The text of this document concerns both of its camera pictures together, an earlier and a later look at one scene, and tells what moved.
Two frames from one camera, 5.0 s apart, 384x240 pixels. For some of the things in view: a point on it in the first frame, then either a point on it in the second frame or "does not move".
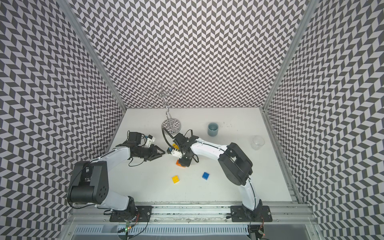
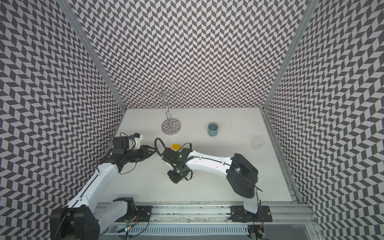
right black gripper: [184, 162] -> [176, 178]
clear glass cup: [258, 141] does not move
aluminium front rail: [215, 214] does not move
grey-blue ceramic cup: [212, 129] does not move
